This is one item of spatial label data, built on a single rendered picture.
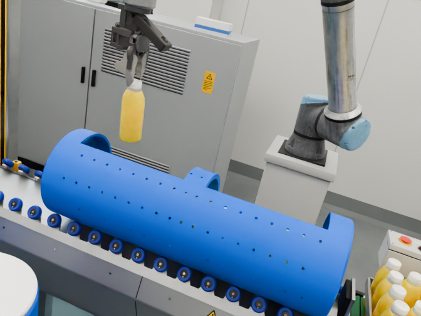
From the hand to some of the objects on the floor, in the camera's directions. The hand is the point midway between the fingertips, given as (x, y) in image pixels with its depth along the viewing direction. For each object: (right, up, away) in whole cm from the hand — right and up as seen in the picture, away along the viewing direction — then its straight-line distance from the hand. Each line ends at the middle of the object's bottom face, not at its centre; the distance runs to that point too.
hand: (135, 81), depth 114 cm
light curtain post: (-88, -97, +101) cm, 165 cm away
